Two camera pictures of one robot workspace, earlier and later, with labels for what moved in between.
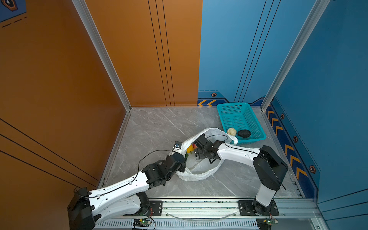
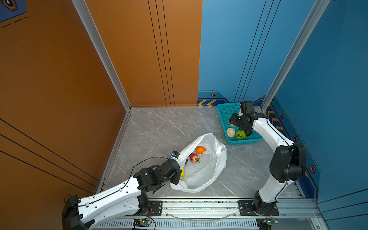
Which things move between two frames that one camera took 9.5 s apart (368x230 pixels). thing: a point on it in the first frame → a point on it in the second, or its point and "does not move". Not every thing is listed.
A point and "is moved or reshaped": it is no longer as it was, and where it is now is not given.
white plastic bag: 195,169 is moved or reshaped
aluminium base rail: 214,213 does not move
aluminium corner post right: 317,11 does not move
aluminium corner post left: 82,9 does not move
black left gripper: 183,166 → 178,173
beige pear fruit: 232,131 does not move
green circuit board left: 142,222 does not move
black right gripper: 199,155 → 233,120
